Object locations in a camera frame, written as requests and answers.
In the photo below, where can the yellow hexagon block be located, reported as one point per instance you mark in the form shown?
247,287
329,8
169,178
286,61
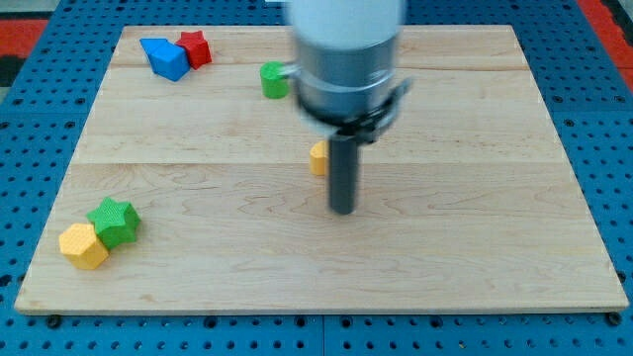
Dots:
82,247

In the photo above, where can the light wooden board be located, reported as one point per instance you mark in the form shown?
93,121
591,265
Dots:
468,204

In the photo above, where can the yellow heart block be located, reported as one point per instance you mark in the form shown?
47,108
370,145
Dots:
319,158

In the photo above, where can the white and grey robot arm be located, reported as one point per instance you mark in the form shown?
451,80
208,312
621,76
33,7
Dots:
346,53

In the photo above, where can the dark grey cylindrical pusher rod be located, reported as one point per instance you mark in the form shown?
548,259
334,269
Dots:
342,174

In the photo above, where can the green cylinder block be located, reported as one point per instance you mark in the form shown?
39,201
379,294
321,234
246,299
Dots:
274,80

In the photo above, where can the green star block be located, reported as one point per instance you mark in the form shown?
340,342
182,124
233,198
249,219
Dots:
115,222

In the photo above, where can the red star block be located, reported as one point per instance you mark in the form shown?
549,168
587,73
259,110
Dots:
196,47

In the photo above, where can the blue angular block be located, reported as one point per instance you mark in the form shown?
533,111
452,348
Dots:
166,59

